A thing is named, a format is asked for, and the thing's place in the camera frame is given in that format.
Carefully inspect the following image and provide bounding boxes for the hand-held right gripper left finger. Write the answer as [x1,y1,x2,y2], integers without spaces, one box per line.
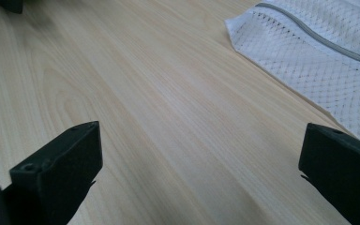
[0,121,103,225]

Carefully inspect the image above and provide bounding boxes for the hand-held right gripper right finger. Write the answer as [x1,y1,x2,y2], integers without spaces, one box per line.
[298,122,360,225]

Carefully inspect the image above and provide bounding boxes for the white mesh laundry bag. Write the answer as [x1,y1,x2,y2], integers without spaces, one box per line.
[224,0,360,149]

